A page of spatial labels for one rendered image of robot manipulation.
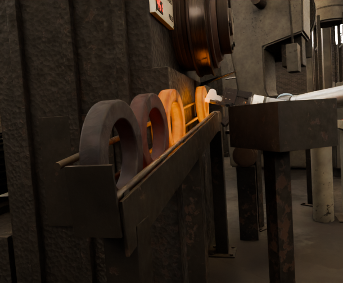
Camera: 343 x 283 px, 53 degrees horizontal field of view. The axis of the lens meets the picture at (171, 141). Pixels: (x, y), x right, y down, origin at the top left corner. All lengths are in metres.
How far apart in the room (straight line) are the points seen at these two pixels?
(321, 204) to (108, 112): 1.90
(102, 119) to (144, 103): 0.19
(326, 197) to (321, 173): 0.15
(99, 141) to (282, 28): 3.93
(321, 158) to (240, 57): 2.42
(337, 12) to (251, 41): 6.29
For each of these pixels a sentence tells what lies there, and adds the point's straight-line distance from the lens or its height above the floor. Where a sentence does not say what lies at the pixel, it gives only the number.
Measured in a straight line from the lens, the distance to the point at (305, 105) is 1.01.
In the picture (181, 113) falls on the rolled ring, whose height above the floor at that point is 0.70.
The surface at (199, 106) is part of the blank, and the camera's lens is 1.39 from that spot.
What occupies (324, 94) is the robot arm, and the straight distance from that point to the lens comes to 1.50.
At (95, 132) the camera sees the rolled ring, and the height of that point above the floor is 0.68.
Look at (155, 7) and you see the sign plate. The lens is 1.25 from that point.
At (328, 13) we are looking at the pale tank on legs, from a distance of 10.44.
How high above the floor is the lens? 0.69
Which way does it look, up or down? 4 degrees down
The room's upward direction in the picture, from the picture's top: 4 degrees counter-clockwise
